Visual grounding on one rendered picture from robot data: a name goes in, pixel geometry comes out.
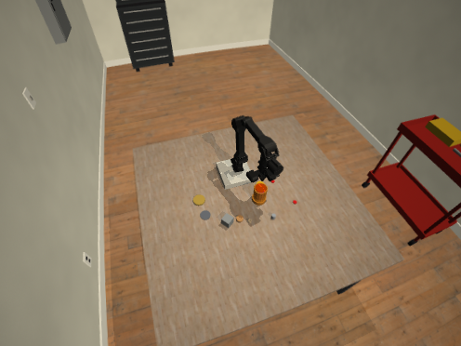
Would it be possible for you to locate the yellow round disc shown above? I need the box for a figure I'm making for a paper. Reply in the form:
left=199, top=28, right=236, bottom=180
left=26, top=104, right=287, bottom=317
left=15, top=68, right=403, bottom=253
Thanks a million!
left=193, top=194, right=205, bottom=206

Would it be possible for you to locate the grey flat disc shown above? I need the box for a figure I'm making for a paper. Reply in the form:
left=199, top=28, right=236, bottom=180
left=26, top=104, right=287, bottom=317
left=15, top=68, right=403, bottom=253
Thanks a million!
left=200, top=210, right=211, bottom=220

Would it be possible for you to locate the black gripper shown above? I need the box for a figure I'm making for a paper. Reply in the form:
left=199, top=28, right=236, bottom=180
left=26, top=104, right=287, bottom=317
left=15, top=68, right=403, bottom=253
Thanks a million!
left=246, top=160, right=267, bottom=182

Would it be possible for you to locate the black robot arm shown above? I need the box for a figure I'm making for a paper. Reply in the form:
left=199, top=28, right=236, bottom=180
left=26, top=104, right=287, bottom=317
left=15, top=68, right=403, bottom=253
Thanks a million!
left=230, top=115, right=283, bottom=181

